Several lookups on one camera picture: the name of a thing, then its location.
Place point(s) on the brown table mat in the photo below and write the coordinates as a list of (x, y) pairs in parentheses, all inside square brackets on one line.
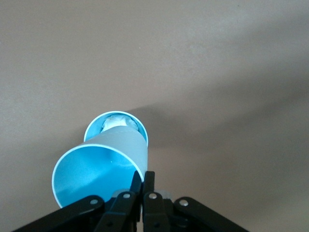
[(217, 60)]

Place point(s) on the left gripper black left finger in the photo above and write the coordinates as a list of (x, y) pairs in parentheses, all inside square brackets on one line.
[(113, 215)]

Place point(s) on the white tissue wad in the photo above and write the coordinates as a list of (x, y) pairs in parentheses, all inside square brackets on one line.
[(118, 122)]

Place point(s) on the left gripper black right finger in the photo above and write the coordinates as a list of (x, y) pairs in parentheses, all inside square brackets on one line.
[(157, 215)]

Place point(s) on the blue plastic cup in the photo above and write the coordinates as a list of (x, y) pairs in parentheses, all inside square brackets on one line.
[(93, 128), (116, 145)]

